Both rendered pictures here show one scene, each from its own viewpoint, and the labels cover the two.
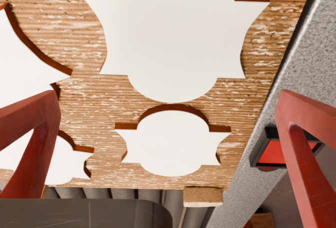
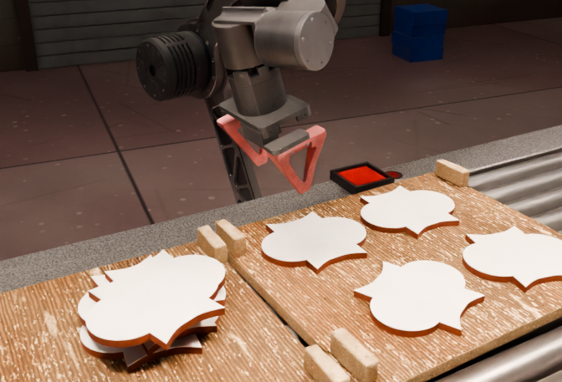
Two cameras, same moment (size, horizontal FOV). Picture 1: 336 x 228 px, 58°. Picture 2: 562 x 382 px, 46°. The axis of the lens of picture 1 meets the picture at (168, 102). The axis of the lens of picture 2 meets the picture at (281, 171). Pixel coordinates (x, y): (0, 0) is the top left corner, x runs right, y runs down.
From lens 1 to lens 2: 71 cm
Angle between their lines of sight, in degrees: 52
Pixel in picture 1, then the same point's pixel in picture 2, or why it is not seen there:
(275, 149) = (363, 180)
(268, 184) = (414, 164)
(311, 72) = (296, 206)
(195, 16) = (293, 237)
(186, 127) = (376, 211)
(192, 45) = (309, 232)
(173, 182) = (462, 194)
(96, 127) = (436, 245)
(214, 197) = (441, 167)
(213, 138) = (373, 199)
